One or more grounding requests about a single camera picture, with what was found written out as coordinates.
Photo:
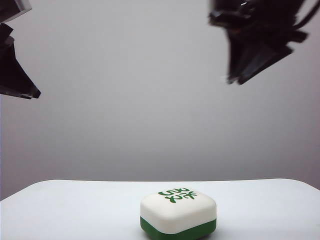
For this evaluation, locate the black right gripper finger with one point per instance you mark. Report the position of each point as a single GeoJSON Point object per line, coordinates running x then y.
{"type": "Point", "coordinates": [265, 62]}
{"type": "Point", "coordinates": [237, 62]}

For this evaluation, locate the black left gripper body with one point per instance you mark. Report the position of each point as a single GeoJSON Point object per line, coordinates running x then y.
{"type": "Point", "coordinates": [6, 37]}

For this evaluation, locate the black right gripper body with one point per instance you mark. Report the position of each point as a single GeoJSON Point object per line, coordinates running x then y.
{"type": "Point", "coordinates": [255, 22]}

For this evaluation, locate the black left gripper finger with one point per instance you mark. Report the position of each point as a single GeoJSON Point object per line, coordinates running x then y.
{"type": "Point", "coordinates": [15, 72]}
{"type": "Point", "coordinates": [22, 94]}

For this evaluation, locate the white green foam mahjong tile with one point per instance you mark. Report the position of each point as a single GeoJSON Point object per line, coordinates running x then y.
{"type": "Point", "coordinates": [178, 215]}

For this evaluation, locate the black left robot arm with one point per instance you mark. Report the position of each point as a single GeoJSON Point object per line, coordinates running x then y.
{"type": "Point", "coordinates": [12, 7]}

